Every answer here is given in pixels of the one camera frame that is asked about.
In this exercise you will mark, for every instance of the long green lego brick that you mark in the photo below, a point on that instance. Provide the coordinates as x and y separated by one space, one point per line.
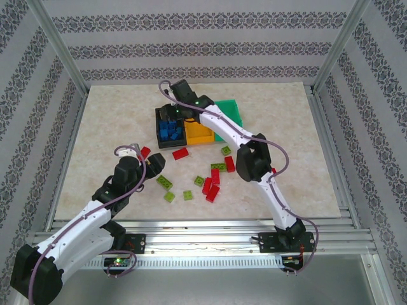
164 182
218 166

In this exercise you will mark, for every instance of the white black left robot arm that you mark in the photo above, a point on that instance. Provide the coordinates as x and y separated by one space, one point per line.
79 232

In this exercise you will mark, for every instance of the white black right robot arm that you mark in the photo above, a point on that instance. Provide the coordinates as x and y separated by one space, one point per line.
254 159

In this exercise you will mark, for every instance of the black plastic bin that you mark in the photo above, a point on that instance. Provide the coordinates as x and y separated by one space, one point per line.
171 144

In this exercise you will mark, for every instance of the yellow plastic bin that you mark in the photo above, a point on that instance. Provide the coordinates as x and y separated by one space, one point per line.
198 136

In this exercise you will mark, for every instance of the green plastic bin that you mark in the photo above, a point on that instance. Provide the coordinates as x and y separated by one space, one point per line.
230 109

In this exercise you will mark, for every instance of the small circuit board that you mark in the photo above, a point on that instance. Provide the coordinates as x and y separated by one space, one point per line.
118 262
291 261

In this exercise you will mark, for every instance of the grey metal panel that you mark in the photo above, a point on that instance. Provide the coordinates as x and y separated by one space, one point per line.
203 289

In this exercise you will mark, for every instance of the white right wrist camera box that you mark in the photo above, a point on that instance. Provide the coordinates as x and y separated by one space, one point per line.
170 92

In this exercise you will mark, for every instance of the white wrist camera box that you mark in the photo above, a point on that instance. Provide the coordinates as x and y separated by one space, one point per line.
170 92
125 153

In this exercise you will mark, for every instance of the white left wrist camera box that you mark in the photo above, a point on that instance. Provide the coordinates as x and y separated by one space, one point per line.
125 153

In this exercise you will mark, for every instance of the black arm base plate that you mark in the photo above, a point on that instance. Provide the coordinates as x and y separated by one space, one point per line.
138 243
267 243

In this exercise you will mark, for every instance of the aluminium table side rail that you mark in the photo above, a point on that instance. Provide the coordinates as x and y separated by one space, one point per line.
75 127
322 127

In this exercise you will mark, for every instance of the aluminium rail beam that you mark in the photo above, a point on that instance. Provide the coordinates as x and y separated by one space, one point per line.
203 241

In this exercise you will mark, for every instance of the aluminium frame post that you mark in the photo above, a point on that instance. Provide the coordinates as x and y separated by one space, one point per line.
338 44
60 44

